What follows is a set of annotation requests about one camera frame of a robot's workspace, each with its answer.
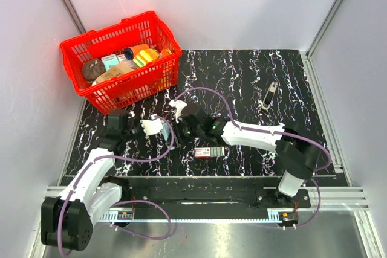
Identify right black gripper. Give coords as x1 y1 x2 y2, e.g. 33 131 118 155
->
167 117 203 149

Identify white black large stapler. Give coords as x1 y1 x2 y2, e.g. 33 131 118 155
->
261 82 278 111

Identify light blue small stapler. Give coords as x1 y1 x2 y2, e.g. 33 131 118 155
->
161 121 176 150

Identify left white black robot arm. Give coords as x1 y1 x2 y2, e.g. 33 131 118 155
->
41 109 145 251

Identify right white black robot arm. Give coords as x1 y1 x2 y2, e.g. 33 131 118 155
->
174 106 321 207

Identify red staple box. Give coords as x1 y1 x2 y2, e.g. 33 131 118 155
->
194 146 225 158

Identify brown cardboard package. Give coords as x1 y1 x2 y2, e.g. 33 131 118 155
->
91 60 137 86

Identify brown round bun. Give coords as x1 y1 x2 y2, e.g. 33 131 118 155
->
82 58 106 83

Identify teal small box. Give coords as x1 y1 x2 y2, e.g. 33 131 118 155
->
101 54 120 70

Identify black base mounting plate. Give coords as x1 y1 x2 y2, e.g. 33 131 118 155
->
112 176 311 221

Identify red plastic shopping basket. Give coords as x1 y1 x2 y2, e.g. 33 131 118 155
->
60 11 182 115

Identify yellow green striped sponge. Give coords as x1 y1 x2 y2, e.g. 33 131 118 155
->
132 48 160 68

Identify orange cylinder blue cap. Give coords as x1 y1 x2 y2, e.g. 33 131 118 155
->
123 44 150 60

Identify orange small packet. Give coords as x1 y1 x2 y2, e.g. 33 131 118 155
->
159 48 172 58

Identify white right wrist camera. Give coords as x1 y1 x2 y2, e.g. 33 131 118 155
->
169 100 187 123

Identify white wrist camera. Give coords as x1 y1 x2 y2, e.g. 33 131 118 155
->
169 100 187 123
140 114 164 136

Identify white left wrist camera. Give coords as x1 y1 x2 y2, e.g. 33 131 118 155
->
140 114 164 136

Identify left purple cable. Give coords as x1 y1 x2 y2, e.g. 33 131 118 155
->
59 114 175 257

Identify purple cable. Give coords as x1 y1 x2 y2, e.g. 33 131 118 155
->
59 114 175 257
174 86 333 230

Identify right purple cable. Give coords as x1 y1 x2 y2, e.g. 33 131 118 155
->
174 86 333 230

